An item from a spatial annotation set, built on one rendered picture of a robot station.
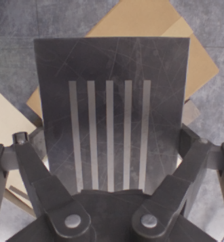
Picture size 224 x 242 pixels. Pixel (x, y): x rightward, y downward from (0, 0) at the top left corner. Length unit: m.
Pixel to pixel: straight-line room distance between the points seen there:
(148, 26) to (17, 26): 1.21
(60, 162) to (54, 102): 0.06
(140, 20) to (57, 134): 0.40
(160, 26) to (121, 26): 0.10
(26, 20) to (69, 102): 1.41
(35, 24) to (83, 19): 0.35
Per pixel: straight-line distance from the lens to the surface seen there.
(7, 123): 1.00
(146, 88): 0.16
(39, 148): 0.17
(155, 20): 0.51
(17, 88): 1.59
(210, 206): 2.16
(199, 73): 0.54
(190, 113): 1.40
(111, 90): 0.15
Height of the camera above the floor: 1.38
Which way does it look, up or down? 73 degrees down
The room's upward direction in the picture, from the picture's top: 179 degrees counter-clockwise
